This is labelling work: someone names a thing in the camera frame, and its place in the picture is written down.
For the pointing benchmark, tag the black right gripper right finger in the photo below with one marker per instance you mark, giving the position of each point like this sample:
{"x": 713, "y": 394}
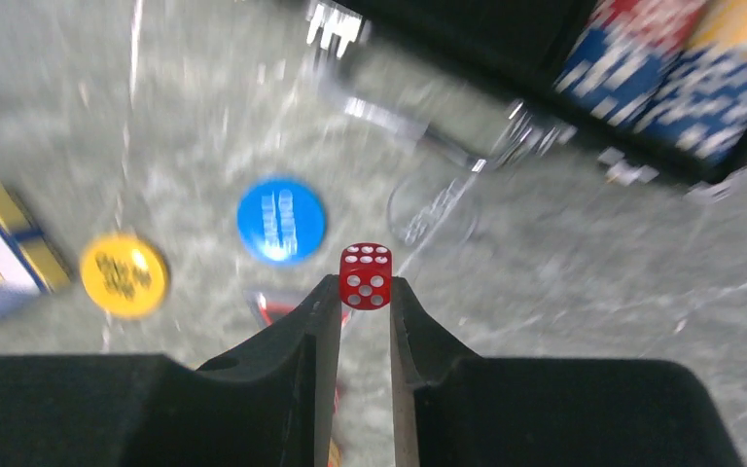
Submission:
{"x": 454, "y": 407}

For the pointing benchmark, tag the red backed card deck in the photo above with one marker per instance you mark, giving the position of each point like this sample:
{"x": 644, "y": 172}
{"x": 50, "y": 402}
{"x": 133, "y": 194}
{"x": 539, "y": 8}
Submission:
{"x": 334, "y": 451}

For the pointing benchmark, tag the yellow and blue chip stack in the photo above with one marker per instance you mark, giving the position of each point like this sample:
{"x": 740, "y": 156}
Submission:
{"x": 701, "y": 106}

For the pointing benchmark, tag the black poker chip case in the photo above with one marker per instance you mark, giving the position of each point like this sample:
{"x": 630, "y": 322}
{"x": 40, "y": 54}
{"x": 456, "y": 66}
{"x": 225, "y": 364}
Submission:
{"x": 515, "y": 50}

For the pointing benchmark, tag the yellow big blind button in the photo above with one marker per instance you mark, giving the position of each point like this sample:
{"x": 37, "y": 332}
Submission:
{"x": 125, "y": 275}

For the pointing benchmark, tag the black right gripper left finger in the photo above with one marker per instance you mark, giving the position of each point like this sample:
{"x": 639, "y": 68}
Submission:
{"x": 266, "y": 402}

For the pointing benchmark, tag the clear dealer button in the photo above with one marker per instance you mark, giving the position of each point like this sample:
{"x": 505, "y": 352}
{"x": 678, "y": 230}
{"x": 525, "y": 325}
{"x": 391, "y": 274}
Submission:
{"x": 433, "y": 212}

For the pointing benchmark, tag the blue small blind button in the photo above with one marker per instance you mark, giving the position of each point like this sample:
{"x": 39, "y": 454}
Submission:
{"x": 281, "y": 221}

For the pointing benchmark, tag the red die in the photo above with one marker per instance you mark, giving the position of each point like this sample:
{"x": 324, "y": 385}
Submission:
{"x": 365, "y": 276}

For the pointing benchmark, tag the purple red blue chip stack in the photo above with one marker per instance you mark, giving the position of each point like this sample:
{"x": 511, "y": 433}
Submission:
{"x": 623, "y": 54}

